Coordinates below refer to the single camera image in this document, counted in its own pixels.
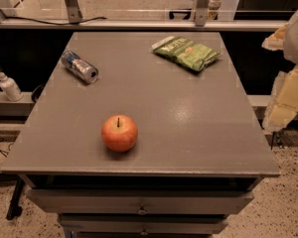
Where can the black stand leg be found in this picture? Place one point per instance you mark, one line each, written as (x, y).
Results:
(15, 210)

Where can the grey metal bracket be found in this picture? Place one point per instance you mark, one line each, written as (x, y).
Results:
(201, 12)
(73, 10)

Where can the top drawer knob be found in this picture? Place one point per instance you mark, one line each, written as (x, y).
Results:
(142, 211)

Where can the silver blue drink can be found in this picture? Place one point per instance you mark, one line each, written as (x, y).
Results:
(79, 67)

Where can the white pump bottle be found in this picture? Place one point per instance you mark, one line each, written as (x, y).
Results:
(10, 87)

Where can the grey metal bracket left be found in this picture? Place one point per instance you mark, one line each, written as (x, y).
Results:
(73, 10)

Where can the grey metal bracket right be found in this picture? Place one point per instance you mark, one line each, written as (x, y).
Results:
(201, 12)

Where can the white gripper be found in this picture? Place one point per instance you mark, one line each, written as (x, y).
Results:
(297, 41)

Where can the grey drawer cabinet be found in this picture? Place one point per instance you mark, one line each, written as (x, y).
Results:
(198, 156)

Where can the green chip bag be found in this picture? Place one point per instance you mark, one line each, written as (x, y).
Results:
(186, 53)

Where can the drawer knob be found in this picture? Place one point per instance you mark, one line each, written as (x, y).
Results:
(142, 211)
(143, 232)

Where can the red apple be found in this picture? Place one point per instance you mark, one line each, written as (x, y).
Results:
(119, 133)

